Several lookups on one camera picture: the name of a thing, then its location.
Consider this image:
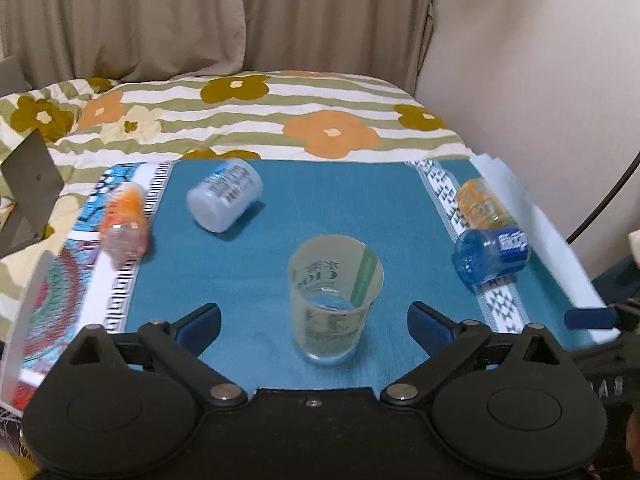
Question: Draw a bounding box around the white blue label cup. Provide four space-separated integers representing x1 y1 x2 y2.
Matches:
186 158 264 234

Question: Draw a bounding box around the white label clear plastic cup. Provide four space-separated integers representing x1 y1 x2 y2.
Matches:
288 234 384 365

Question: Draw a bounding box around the floral striped quilt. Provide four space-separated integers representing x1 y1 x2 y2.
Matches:
1 70 471 327

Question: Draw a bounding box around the teal patterned cloth mat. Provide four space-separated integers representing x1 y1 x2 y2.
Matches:
12 158 609 406

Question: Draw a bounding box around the beige curtain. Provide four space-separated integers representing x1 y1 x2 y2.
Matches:
1 0 434 91

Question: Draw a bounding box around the black cable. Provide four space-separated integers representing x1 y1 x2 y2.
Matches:
564 152 640 244

